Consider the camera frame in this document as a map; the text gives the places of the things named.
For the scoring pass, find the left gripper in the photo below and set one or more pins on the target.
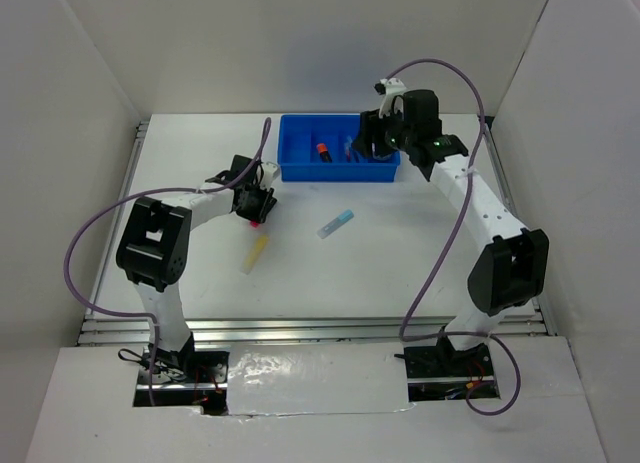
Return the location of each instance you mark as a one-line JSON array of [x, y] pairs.
[[259, 214]]

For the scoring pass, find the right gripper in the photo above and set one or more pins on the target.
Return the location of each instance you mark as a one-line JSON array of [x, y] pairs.
[[370, 128]]

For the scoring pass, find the blue gel pen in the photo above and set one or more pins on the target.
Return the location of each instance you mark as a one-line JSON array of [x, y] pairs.
[[354, 154]]

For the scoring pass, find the red gel pen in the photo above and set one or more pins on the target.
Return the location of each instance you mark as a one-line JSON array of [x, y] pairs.
[[347, 149]]

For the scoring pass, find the yellow highlighter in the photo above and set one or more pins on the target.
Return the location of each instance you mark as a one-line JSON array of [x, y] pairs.
[[254, 254]]

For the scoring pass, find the orange highlighter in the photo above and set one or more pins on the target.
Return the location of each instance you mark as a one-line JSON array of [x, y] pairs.
[[324, 153]]

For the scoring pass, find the light blue highlighter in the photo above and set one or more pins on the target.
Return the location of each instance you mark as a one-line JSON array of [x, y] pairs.
[[335, 224]]

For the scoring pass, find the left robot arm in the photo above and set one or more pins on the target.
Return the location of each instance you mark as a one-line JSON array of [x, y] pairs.
[[153, 249]]

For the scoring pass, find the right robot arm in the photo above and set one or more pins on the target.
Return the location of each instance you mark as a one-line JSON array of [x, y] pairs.
[[512, 262]]

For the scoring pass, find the blue plastic divided bin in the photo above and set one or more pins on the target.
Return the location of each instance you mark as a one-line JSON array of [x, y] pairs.
[[299, 161]]

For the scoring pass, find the white foil sheet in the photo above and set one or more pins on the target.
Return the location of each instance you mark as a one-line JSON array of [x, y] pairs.
[[316, 379]]

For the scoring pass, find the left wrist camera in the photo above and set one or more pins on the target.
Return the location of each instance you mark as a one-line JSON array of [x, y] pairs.
[[270, 172]]

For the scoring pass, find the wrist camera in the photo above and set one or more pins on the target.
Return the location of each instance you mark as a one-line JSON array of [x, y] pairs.
[[270, 172], [388, 89]]

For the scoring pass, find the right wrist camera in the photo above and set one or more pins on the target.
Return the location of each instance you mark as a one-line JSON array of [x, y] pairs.
[[388, 89]]

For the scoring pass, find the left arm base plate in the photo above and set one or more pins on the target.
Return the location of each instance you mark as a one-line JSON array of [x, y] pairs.
[[203, 385]]

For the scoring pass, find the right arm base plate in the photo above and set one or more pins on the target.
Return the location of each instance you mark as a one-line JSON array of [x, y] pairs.
[[430, 377]]

